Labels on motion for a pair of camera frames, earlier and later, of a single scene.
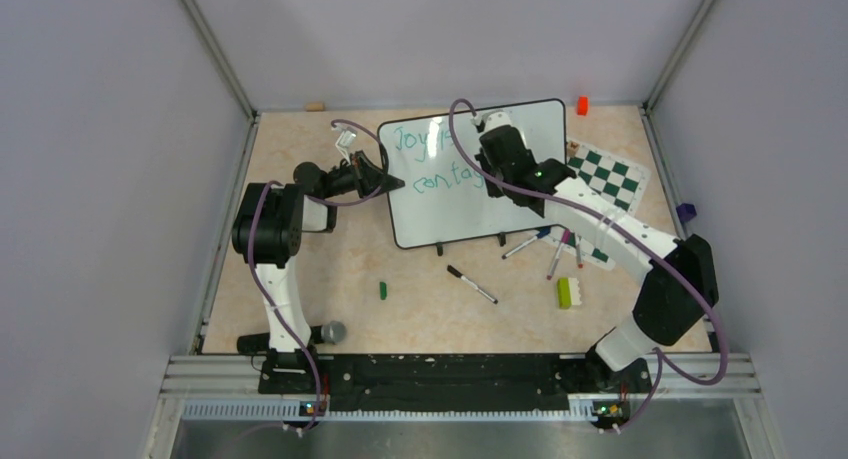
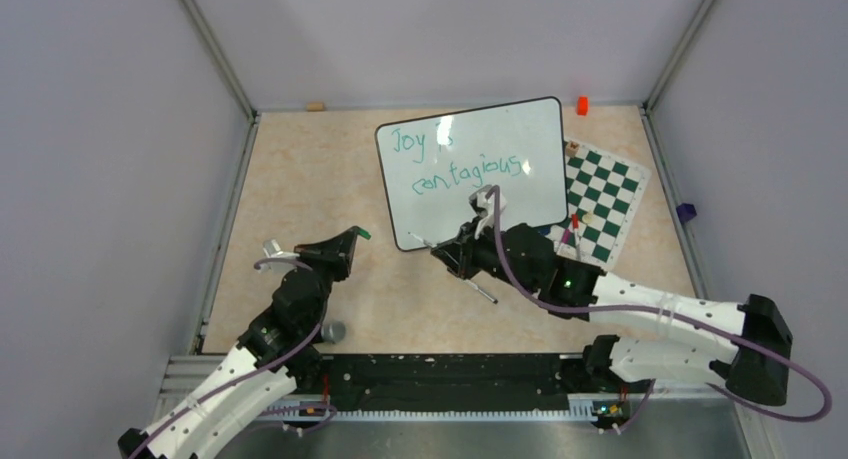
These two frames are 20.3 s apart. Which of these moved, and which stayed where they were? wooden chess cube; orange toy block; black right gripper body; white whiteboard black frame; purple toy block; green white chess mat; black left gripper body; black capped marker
Moved: black left gripper body; black right gripper body
Stayed: wooden chess cube; green white chess mat; orange toy block; purple toy block; black capped marker; white whiteboard black frame
